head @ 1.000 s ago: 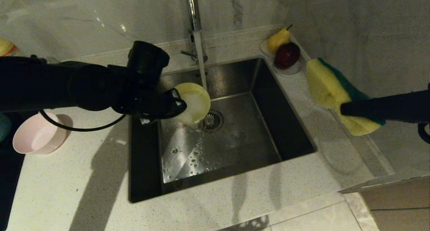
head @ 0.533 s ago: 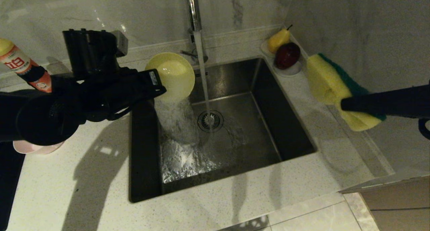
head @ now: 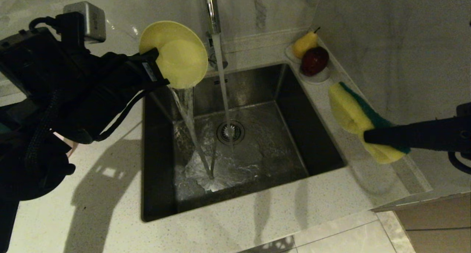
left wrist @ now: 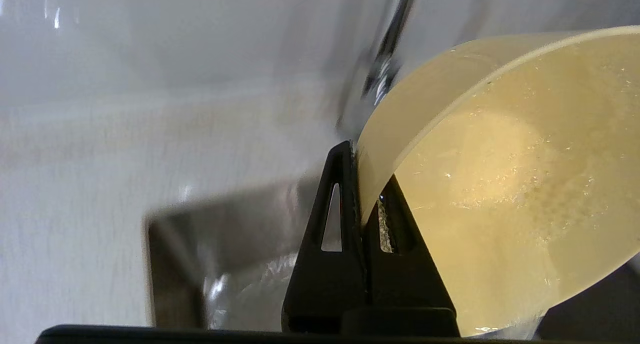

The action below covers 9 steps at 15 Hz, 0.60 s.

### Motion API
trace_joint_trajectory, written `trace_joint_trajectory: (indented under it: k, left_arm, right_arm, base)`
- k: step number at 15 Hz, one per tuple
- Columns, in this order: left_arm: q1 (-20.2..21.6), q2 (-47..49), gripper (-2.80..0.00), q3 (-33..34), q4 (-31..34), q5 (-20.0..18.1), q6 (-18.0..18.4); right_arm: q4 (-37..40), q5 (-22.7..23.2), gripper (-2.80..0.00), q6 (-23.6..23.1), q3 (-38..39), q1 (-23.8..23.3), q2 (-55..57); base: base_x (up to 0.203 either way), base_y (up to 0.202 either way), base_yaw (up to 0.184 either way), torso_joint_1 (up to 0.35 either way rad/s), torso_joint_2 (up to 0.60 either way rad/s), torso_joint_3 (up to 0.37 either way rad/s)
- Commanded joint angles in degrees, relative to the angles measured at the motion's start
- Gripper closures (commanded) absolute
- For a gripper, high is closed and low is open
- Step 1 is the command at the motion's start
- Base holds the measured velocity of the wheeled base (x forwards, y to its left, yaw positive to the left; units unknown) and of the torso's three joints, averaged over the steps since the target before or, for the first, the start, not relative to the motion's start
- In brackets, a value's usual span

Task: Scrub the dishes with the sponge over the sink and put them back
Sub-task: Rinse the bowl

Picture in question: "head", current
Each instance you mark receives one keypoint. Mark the small white dish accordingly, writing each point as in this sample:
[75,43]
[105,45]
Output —
[320,79]
[289,53]

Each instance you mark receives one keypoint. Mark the pink plastic bowl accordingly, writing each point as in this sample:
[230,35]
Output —
[71,144]

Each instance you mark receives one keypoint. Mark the dark red apple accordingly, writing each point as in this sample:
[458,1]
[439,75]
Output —
[314,61]

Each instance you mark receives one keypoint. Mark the yellow plastic bowl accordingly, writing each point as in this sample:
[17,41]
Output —
[180,58]

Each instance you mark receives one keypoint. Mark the chrome faucet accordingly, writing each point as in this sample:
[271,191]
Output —
[210,10]

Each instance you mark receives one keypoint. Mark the green and yellow sponge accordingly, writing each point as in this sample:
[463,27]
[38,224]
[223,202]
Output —
[346,109]

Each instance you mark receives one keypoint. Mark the round metal drain strainer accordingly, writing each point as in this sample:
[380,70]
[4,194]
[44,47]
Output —
[238,132]

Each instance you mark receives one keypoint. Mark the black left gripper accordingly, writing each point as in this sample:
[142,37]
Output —
[141,71]

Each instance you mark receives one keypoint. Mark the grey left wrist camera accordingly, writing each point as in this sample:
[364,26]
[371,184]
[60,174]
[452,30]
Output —
[90,21]

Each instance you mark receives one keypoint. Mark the stainless steel sink basin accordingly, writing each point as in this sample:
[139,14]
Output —
[276,135]

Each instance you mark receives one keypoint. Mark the yellow pear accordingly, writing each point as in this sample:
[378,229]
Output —
[303,45]

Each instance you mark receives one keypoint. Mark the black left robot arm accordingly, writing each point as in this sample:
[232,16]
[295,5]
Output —
[44,98]

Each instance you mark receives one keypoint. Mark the light wood cabinet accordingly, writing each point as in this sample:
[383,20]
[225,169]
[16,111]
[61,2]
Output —
[441,227]

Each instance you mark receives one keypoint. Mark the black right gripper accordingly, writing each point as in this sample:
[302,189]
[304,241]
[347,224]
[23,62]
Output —
[464,109]

